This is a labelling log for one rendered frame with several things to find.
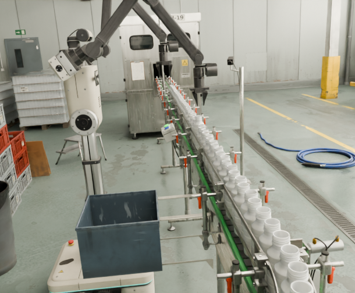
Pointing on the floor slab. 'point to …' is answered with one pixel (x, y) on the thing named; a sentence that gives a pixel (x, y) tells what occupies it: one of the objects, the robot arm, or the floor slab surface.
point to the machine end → (141, 98)
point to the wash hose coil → (322, 152)
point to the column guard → (330, 77)
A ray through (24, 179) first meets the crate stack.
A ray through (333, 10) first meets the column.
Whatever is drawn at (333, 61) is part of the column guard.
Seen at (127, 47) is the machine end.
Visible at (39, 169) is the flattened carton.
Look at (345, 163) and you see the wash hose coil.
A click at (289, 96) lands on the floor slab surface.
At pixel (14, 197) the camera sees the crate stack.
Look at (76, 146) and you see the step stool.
